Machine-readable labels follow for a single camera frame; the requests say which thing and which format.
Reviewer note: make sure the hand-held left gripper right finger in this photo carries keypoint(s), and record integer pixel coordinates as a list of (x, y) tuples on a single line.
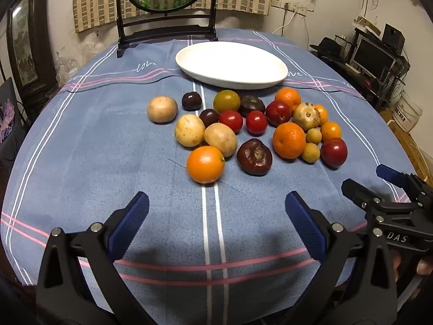
[(304, 223)]

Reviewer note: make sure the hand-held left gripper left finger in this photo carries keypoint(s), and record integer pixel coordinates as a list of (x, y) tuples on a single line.
[(130, 223)]

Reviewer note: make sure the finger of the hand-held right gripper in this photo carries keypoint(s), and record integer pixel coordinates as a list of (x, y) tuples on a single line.
[(389, 172), (355, 191)]

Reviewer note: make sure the red plum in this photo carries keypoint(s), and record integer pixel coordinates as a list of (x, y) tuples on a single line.
[(334, 152), (278, 113)]

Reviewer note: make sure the small tan longan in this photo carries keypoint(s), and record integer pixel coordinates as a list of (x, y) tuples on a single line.
[(310, 153), (314, 135)]

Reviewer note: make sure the orange tomato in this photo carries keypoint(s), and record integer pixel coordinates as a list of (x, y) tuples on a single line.
[(323, 114), (331, 131)]

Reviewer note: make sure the dimpled mandarin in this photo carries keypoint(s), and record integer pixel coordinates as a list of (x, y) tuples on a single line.
[(289, 140), (288, 97)]

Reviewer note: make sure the pale bumpy fruit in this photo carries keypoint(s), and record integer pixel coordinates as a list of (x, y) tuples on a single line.
[(306, 116)]

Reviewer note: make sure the smooth orange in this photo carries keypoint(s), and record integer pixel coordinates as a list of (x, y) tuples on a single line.
[(205, 164)]

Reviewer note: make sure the tan round fruit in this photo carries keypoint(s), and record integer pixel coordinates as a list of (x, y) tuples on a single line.
[(220, 139), (189, 130), (162, 109)]

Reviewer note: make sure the red tomato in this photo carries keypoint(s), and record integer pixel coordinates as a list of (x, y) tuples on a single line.
[(230, 121), (256, 122)]

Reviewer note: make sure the dark purple plum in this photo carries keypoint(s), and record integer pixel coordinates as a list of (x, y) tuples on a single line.
[(209, 117), (191, 101)]

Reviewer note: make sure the green yellow tomato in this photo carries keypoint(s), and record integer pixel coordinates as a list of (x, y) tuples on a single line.
[(226, 101)]

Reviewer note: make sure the white oval plate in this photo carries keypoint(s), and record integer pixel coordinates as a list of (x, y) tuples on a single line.
[(230, 62)]

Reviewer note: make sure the person's right hand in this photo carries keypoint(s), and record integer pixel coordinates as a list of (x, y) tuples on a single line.
[(425, 267)]

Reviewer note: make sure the white plastic bucket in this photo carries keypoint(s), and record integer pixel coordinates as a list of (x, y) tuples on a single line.
[(409, 110)]

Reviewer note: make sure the black computer rack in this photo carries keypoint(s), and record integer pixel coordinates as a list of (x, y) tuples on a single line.
[(389, 84)]

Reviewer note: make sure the computer monitor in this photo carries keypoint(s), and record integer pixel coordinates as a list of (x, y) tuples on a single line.
[(372, 56)]

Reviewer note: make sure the black speaker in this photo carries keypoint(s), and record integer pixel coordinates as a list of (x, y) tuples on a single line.
[(394, 35)]

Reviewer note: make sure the black hat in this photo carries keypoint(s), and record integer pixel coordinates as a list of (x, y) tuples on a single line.
[(328, 45)]

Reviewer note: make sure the cardboard box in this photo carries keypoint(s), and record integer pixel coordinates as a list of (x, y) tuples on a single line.
[(367, 23)]

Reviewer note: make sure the purple cloth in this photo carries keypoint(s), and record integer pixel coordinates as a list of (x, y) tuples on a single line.
[(6, 122)]

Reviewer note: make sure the dark framed picture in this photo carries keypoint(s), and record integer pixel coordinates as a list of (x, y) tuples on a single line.
[(23, 40)]

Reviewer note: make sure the white wall sockets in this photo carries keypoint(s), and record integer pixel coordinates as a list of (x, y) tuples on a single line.
[(297, 9)]

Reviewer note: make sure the beige checked wall curtain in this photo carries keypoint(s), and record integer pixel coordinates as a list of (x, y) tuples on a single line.
[(94, 3)]

